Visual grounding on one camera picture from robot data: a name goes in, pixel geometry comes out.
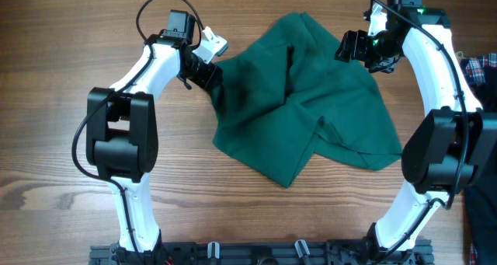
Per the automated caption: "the green t-shirt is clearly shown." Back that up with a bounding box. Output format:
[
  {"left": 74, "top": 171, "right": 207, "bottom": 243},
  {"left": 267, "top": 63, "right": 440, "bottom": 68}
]
[{"left": 210, "top": 12, "right": 402, "bottom": 187}]

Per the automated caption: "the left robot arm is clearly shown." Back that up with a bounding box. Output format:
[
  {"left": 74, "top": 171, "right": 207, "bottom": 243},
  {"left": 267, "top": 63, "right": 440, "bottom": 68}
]
[{"left": 86, "top": 10, "right": 228, "bottom": 255}]

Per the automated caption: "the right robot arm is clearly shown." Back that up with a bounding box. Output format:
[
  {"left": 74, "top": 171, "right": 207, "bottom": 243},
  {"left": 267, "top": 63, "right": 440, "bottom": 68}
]
[{"left": 332, "top": 0, "right": 496, "bottom": 264}]

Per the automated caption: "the plaid shirt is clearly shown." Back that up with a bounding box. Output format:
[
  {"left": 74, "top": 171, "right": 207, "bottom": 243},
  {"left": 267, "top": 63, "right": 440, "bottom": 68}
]
[{"left": 456, "top": 51, "right": 496, "bottom": 88}]

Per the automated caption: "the dark navy garment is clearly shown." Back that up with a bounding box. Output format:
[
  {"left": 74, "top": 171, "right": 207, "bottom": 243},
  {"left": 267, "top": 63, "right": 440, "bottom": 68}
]
[{"left": 464, "top": 67, "right": 496, "bottom": 265}]

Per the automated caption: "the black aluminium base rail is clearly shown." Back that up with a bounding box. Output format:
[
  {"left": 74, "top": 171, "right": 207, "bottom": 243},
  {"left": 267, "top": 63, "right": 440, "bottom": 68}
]
[{"left": 88, "top": 239, "right": 435, "bottom": 265}]

